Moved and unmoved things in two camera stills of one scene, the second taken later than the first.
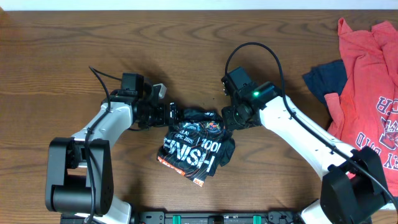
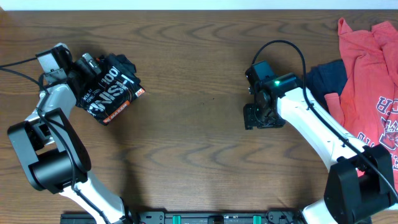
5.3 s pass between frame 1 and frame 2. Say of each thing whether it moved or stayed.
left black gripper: moved
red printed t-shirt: stayed
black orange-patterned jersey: moved
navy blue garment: stayed
